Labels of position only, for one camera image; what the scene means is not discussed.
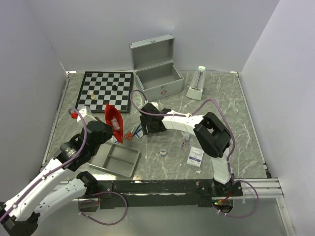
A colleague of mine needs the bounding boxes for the blue plastic tweezers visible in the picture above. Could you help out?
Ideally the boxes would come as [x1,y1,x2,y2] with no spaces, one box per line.
[132,124,142,136]

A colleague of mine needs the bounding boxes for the white blue medicine box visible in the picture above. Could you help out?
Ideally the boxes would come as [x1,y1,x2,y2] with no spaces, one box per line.
[134,131,143,139]

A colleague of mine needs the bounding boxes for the white gauze bandage roll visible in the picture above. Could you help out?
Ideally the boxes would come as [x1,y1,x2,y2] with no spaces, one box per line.
[111,118,120,131]

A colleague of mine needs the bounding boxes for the red fabric zipper pouch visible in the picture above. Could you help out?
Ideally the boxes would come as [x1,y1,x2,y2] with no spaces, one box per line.
[104,103,124,144]

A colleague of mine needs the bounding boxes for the orange handled scissors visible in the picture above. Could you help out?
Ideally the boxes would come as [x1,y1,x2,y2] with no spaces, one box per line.
[124,132,133,141]

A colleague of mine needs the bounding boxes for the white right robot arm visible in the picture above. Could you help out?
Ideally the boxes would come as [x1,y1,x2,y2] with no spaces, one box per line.
[139,103,234,196]

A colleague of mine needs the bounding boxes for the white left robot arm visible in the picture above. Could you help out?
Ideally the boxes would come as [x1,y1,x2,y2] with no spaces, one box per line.
[0,120,113,236]

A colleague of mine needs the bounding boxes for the white ointment tube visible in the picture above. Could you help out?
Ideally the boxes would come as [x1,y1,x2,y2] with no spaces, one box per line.
[111,136,118,143]

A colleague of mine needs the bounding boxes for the grey divided plastic tray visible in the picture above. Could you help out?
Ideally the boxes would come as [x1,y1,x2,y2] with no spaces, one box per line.
[88,142,140,177]

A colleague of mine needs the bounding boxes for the white medical tape roll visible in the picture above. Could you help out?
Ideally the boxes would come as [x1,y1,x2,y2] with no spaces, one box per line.
[159,148,167,156]

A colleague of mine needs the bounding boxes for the cream chess piece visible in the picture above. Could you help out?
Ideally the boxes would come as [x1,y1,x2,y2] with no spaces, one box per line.
[90,91,95,99]

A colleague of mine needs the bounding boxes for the clear bag of swabs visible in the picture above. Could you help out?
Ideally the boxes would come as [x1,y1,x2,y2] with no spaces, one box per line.
[181,132,190,152]

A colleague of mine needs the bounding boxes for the black and white chessboard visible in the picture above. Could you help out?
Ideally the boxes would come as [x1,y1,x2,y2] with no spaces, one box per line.
[75,71,133,114]

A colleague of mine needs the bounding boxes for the grey metal first-aid case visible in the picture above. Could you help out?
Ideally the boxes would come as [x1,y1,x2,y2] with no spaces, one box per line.
[129,34,184,101]

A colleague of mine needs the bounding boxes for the white metronome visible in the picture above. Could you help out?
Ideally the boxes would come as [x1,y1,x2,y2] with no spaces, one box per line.
[187,66,206,100]

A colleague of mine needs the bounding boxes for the white gauze pad packet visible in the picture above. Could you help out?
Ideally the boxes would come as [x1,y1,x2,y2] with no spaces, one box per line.
[186,147,204,168]

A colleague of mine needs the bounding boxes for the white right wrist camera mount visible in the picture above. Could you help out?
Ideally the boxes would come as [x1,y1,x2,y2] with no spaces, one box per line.
[146,101,158,108]

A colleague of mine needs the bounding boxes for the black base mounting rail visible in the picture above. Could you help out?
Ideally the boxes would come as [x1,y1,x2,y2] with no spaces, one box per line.
[97,179,243,209]

